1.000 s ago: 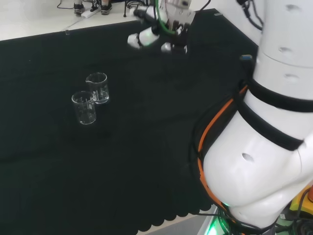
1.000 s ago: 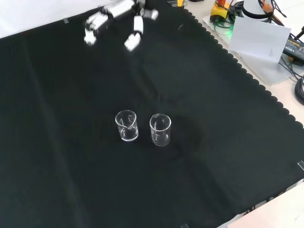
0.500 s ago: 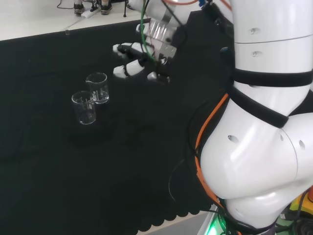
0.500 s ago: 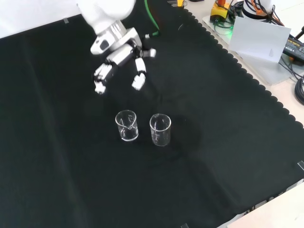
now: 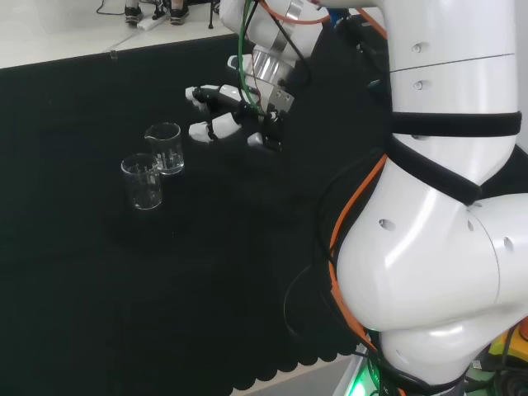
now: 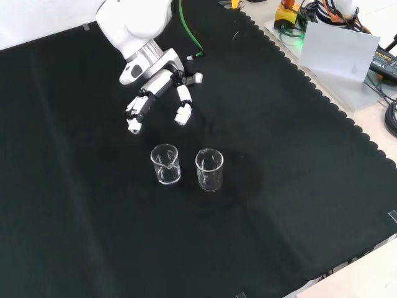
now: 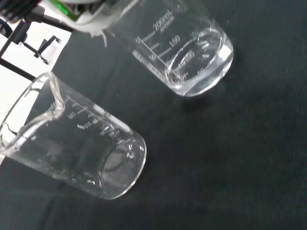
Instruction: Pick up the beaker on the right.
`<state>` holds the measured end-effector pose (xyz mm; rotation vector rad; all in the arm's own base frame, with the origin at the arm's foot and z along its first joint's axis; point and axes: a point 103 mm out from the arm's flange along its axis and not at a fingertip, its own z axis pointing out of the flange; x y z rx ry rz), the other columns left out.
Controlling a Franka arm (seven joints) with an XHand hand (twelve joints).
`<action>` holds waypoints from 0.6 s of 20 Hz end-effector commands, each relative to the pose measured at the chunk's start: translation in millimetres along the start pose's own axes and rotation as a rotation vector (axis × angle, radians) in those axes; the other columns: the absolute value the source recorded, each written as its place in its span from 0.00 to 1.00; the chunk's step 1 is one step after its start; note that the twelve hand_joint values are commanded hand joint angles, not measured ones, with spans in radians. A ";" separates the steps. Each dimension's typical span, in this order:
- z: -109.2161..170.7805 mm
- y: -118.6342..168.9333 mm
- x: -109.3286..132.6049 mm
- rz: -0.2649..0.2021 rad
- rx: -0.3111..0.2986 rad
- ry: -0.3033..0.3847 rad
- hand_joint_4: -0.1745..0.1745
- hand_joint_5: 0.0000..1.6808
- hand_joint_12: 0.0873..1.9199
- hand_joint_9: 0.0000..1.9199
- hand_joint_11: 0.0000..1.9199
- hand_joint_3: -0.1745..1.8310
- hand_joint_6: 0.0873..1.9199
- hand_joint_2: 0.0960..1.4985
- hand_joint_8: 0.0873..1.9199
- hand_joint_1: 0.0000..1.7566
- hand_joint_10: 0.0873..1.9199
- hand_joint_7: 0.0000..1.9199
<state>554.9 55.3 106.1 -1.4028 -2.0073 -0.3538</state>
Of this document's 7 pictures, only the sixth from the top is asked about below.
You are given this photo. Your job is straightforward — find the orange cable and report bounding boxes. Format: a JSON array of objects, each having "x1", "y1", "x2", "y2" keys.
[{"x1": 316, "y1": 0, "x2": 372, "y2": 34}]

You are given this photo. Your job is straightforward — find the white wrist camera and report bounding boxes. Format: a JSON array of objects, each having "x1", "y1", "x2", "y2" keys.
[{"x1": 119, "y1": 61, "x2": 147, "y2": 86}]

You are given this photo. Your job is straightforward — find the black bench cloth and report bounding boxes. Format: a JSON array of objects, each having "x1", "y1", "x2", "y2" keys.
[{"x1": 0, "y1": 0, "x2": 397, "y2": 298}]

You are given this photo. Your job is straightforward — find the pale board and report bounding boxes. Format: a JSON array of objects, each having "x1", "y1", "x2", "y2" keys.
[{"x1": 298, "y1": 20, "x2": 381, "y2": 84}]

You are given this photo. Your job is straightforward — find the clear glass beaker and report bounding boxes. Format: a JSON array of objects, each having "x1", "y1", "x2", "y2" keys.
[
  {"x1": 195, "y1": 148, "x2": 225, "y2": 192},
  {"x1": 150, "y1": 143, "x2": 182, "y2": 186}
]

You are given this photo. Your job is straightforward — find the grey metal base plate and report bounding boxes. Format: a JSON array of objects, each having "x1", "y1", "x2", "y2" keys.
[{"x1": 263, "y1": 14, "x2": 397, "y2": 112}]

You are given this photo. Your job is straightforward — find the black power supply with label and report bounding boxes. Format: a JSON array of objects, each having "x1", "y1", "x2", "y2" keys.
[{"x1": 368, "y1": 45, "x2": 397, "y2": 82}]

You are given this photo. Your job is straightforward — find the yellow stop button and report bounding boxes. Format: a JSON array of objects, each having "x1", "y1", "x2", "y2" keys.
[{"x1": 275, "y1": 0, "x2": 301, "y2": 31}]

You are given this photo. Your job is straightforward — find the hex key set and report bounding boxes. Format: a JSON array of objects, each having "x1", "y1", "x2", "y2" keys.
[{"x1": 218, "y1": 0, "x2": 246, "y2": 10}]

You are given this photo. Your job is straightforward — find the black cable bundle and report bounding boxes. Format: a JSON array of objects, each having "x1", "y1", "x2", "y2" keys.
[{"x1": 383, "y1": 98, "x2": 397, "y2": 139}]

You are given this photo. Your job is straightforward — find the green cable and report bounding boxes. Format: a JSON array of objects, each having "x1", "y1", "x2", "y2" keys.
[{"x1": 178, "y1": 0, "x2": 206, "y2": 61}]

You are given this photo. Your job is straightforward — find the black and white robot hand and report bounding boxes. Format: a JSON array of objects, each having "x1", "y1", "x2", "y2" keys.
[{"x1": 125, "y1": 63, "x2": 204, "y2": 135}]

